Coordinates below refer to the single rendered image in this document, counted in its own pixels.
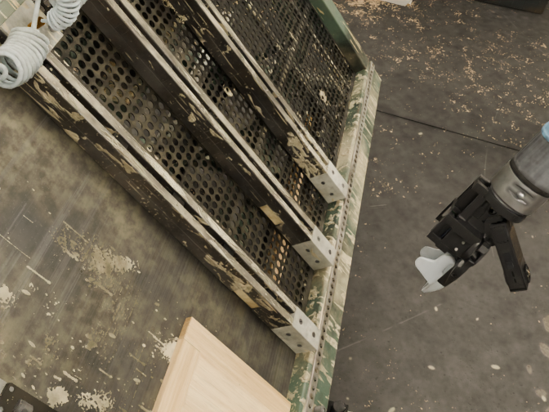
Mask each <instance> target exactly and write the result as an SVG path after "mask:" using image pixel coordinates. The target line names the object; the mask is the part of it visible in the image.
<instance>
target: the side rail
mask: <svg viewBox="0 0 549 412"><path fill-rule="evenodd" d="M309 1H310V3H311V5H312V6H313V8H314V9H315V11H316V12H317V14H318V15H319V17H320V19H321V20H322V21H323V23H324V25H325V26H326V28H327V29H328V31H329V33H330V34H331V35H332V37H333V39H334V40H335V42H336V43H337V45H338V46H339V48H340V49H341V51H342V53H343V54H344V56H345V58H346V59H347V60H348V62H349V63H350V66H351V67H352V69H353V70H354V71H355V73H357V72H359V71H361V70H363V69H366V68H367V63H368V58H367V56H366V55H365V53H364V51H363V49H362V48H361V46H360V45H359V43H358V41H357V40H356V38H355V36H354V35H353V33H352V32H351V31H350V28H349V27H348V25H347V23H346V22H345V21H344V19H343V17H342V16H341V13H340V12H339V10H338V9H337V7H336V6H335V4H334V2H333V0H309Z"/></svg>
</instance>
